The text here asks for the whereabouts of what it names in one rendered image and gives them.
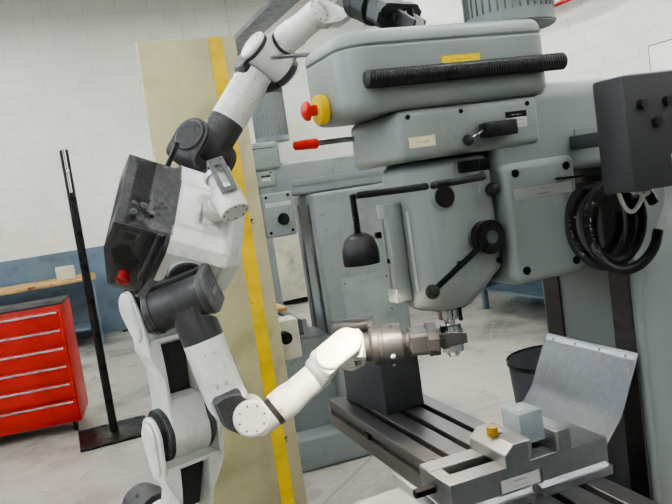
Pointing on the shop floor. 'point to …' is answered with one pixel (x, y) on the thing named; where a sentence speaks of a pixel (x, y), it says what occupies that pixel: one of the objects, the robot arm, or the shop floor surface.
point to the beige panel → (242, 453)
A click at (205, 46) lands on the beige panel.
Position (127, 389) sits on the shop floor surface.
